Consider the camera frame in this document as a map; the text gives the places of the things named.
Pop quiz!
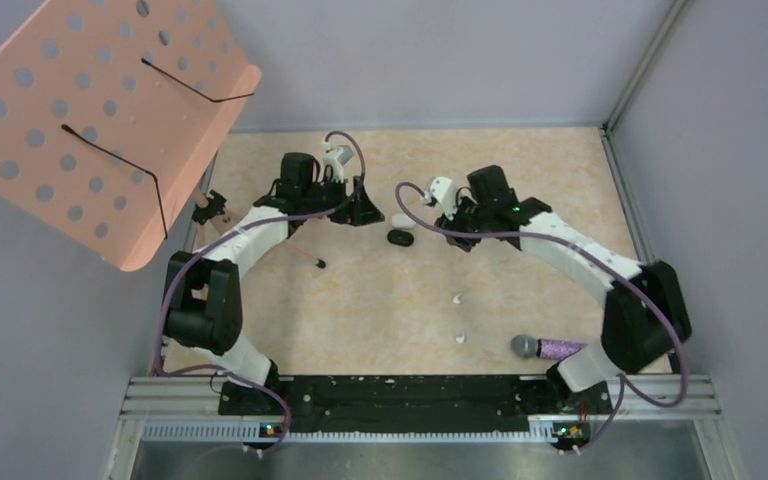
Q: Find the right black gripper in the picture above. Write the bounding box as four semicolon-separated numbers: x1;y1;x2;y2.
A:
435;191;492;252

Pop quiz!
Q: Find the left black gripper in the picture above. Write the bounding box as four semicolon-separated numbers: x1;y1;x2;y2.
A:
302;173;384;226

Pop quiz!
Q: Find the white oval charging case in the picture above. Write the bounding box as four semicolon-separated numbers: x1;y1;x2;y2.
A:
390;213;417;230

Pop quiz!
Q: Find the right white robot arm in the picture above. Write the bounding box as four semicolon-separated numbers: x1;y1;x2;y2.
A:
394;165;692;412

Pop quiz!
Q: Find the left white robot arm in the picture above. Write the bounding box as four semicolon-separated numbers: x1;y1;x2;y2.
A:
162;145;383;414

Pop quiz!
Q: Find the purple glitter microphone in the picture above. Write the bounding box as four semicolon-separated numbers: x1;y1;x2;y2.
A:
509;334;586;361

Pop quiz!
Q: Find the pink perforated music stand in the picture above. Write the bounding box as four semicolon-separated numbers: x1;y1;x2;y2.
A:
0;1;262;271

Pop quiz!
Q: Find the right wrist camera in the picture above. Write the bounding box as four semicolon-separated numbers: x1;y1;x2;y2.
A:
422;176;458;220

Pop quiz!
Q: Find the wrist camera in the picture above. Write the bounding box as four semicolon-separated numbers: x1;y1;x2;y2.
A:
322;141;354;182
422;176;458;220

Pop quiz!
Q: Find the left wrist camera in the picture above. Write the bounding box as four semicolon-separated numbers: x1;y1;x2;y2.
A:
322;141;354;182

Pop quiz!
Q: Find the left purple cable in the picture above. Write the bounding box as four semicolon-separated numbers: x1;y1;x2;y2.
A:
152;130;367;458

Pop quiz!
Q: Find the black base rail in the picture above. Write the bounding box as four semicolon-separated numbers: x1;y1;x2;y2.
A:
218;375;613;434

